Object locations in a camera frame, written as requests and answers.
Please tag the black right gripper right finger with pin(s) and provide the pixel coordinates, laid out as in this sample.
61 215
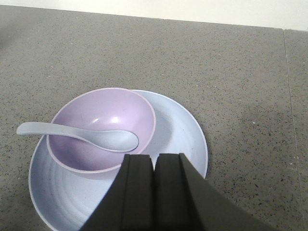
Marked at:
185 201

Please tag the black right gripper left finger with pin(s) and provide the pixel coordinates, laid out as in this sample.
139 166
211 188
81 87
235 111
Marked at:
128 204

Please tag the purple plastic bowl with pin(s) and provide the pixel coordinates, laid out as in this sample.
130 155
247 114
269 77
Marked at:
102 109

